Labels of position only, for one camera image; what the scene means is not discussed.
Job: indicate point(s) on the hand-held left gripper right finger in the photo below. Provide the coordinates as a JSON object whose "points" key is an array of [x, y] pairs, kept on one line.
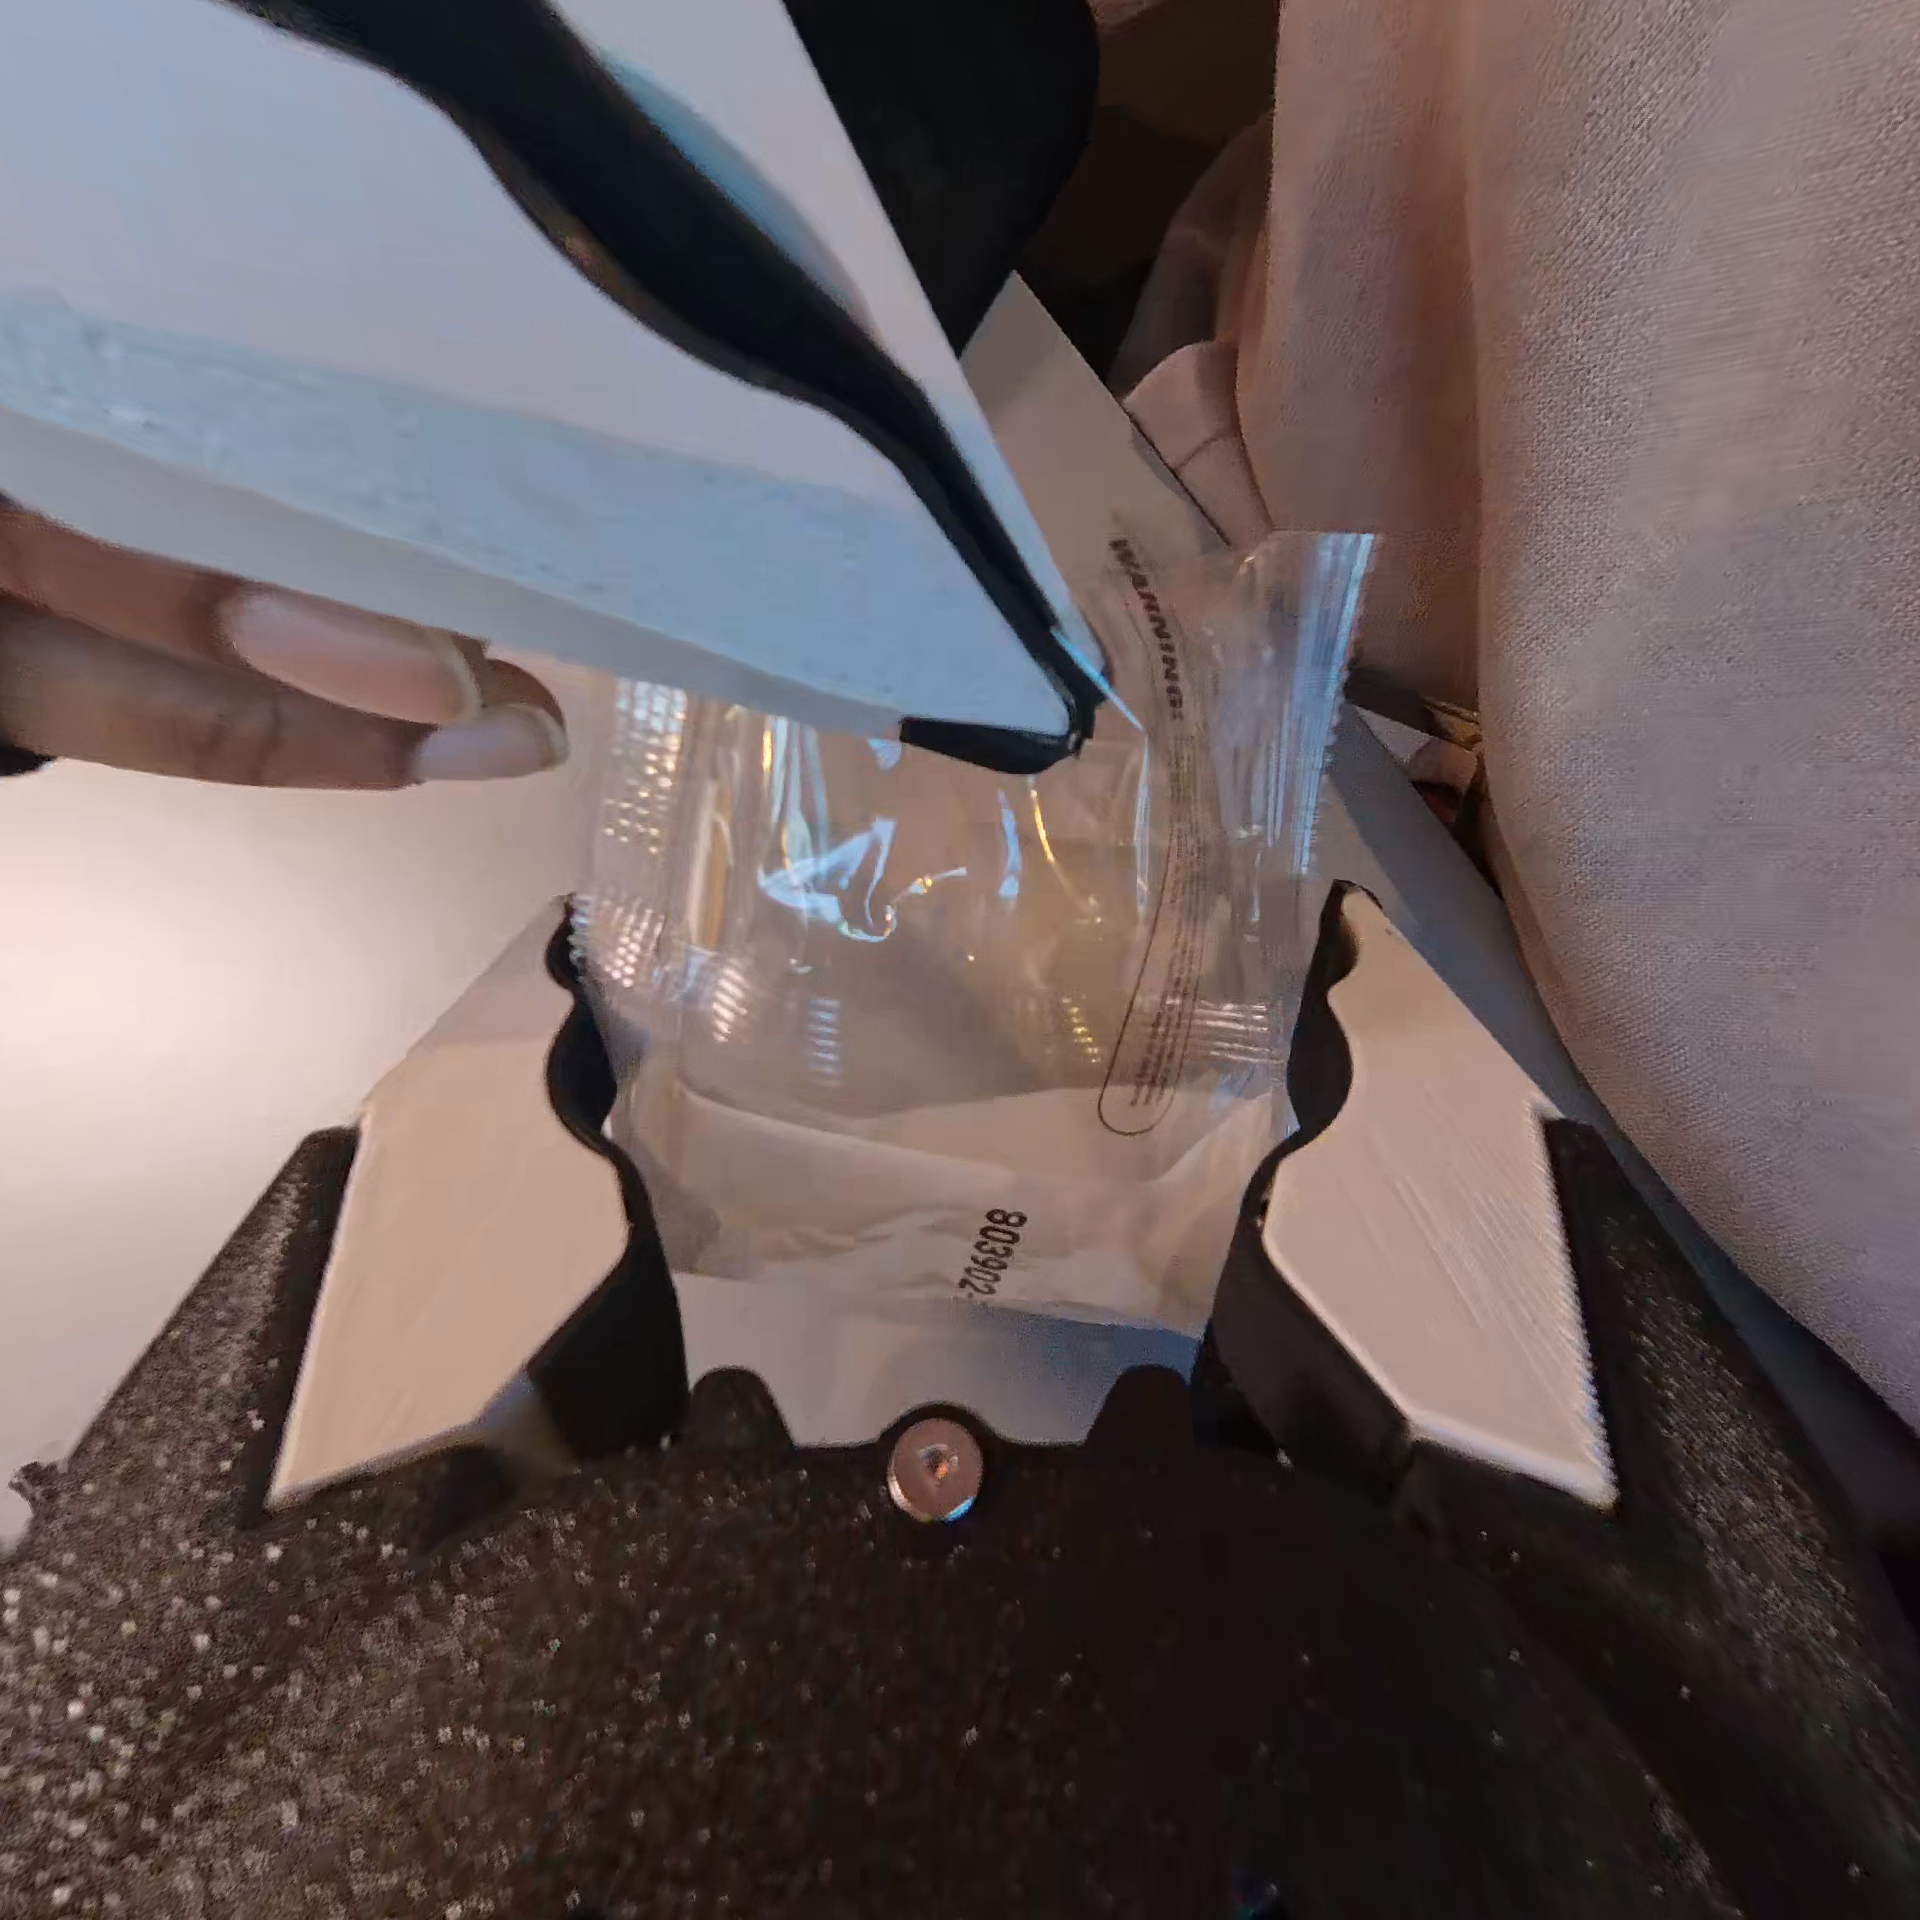
{"points": [[1441, 1293]]}

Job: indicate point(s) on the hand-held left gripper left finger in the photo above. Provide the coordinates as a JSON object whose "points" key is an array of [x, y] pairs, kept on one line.
{"points": [[465, 1293]]}

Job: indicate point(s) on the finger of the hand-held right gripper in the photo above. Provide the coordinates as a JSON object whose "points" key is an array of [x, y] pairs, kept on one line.
{"points": [[449, 508], [856, 272]]}

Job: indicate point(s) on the clear plastic bag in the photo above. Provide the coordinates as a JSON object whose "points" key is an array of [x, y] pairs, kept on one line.
{"points": [[900, 1020]]}

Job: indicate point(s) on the grey desk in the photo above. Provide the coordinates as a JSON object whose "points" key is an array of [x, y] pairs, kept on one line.
{"points": [[179, 1020]]}

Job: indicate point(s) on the person's right hand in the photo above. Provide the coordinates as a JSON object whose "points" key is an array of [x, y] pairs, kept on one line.
{"points": [[179, 676]]}

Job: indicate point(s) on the person's beige printed sweatshirt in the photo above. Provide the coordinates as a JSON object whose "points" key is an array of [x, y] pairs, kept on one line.
{"points": [[1680, 602]]}

